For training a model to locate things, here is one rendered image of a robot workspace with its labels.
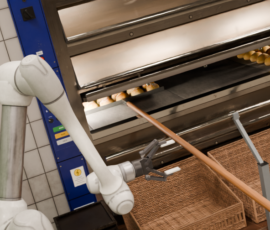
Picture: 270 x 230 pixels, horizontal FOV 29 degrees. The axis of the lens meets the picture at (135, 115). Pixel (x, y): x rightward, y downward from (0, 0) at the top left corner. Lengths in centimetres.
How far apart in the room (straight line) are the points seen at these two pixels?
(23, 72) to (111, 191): 58
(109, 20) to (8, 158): 104
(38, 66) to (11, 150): 36
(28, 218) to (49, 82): 51
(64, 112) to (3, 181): 36
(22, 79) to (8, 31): 75
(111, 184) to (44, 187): 90
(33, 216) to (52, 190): 98
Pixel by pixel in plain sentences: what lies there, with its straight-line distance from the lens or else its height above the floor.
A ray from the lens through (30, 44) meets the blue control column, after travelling 269.
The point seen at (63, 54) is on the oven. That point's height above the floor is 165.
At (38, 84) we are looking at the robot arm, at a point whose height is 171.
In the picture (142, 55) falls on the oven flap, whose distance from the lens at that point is 287.
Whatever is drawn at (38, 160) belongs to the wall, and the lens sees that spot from 287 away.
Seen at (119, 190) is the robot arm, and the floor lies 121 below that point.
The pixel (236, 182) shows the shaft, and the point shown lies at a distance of 200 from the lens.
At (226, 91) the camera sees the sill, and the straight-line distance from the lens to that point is 313.
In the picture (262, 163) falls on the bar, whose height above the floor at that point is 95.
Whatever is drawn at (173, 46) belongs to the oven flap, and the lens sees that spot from 293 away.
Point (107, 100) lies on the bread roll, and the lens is 326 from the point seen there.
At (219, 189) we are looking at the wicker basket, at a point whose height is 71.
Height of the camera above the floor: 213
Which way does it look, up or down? 18 degrees down
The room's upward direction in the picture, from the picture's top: 14 degrees counter-clockwise
